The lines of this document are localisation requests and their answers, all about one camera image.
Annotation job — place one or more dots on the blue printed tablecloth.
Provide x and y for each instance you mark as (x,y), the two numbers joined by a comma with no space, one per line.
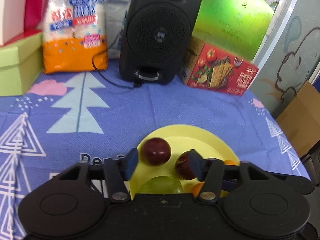
(66,118)

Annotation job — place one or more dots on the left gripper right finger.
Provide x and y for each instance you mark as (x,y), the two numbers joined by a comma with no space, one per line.
(211,172)

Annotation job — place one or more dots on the magenta paper bag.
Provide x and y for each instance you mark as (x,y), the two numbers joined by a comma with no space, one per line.
(33,13)

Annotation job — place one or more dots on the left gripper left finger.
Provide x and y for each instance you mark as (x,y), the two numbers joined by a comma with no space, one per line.
(117,172)

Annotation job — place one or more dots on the red cracker box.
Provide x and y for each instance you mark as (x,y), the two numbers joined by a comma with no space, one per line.
(209,67)

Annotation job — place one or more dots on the cardboard box on floor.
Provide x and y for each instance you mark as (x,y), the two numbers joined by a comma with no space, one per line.
(300,119)

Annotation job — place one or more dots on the dark red plum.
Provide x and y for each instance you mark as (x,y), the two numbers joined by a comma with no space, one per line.
(155,152)

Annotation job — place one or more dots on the green gift box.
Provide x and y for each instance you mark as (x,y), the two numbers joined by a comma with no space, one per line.
(238,26)

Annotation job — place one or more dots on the large green mango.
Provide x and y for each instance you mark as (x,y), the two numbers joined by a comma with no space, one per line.
(162,185)

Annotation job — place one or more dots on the dark purple plum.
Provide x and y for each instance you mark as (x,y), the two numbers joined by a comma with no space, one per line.
(188,165)

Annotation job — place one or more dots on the paper cups package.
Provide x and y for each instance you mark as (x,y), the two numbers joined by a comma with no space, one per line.
(74,36)

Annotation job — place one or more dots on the white cup box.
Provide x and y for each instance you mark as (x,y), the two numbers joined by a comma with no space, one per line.
(12,19)

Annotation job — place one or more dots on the black loudspeaker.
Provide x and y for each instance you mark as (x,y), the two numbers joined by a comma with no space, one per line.
(155,38)

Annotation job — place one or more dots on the green shoe box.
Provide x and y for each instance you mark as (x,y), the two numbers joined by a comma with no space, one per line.
(21,63)

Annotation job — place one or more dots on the small yellow orange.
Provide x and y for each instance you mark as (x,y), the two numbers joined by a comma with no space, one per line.
(230,162)

